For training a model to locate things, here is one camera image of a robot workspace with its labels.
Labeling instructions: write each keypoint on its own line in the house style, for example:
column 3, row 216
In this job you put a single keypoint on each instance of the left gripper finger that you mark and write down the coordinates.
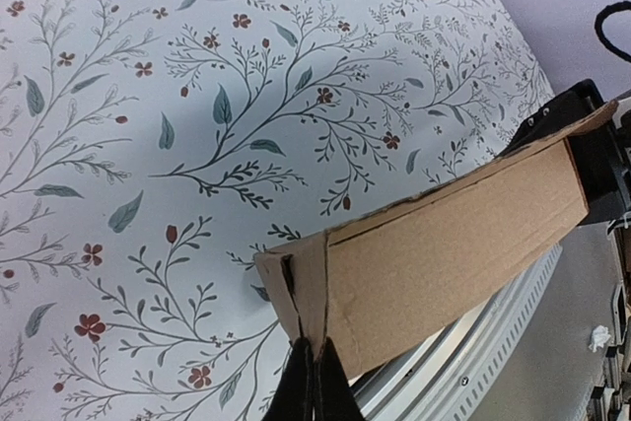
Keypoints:
column 313, row 387

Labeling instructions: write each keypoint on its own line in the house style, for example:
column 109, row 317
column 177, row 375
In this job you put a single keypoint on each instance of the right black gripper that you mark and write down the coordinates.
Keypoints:
column 601, row 155

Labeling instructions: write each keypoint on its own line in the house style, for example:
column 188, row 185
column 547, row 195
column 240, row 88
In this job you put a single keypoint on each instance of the brown cardboard paper box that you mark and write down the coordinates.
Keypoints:
column 380, row 285

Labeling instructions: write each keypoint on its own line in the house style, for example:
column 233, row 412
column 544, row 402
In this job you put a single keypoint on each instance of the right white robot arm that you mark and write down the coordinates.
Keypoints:
column 623, row 115

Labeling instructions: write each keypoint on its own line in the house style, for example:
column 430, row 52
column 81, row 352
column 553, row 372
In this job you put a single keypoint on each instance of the aluminium front rail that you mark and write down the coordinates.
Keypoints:
column 546, row 347

